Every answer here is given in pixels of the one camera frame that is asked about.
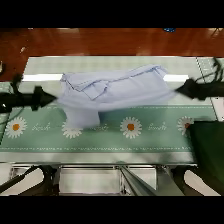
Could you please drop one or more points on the light blue shirt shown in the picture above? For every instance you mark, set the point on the light blue shirt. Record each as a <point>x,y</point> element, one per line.
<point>116,90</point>

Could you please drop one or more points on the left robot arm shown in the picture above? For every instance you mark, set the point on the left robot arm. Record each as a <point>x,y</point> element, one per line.
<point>23,99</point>

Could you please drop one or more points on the silver frame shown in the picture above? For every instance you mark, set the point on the silver frame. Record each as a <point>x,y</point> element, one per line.
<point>110,180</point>

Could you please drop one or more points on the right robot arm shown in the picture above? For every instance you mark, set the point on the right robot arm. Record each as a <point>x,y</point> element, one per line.
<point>204,89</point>

